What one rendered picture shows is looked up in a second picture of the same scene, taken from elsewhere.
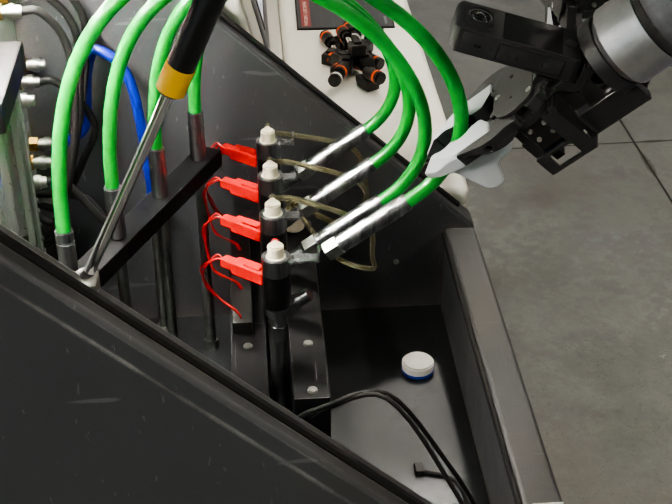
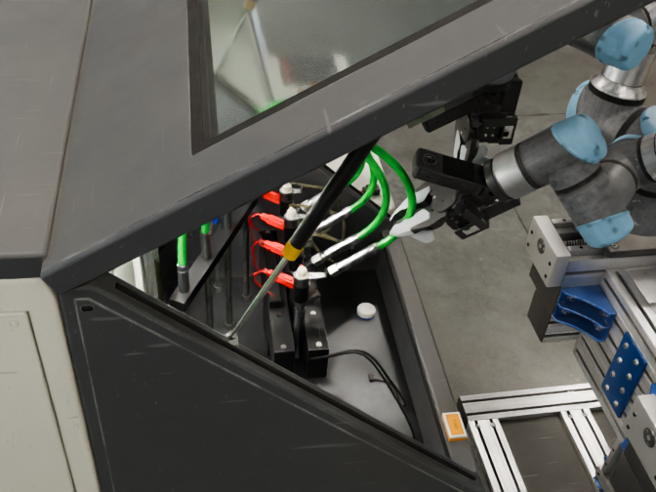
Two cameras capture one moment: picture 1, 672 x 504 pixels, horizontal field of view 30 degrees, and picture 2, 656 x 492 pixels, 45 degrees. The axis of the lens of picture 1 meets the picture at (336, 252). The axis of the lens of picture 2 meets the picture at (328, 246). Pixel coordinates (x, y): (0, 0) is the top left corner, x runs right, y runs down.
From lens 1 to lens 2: 0.30 m
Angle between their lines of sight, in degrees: 10
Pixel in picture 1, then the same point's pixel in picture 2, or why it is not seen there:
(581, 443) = (434, 313)
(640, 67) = (517, 193)
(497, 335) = (416, 303)
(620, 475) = (457, 334)
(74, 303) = (228, 357)
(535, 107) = (457, 209)
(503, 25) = (442, 164)
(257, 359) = (285, 324)
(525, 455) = (436, 381)
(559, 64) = (472, 187)
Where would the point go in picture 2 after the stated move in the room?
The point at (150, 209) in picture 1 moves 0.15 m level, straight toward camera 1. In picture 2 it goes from (223, 237) to (235, 294)
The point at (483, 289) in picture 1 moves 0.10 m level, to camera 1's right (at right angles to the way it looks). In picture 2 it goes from (406, 272) to (454, 272)
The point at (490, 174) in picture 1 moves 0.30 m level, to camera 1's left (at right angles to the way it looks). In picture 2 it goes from (427, 236) to (243, 236)
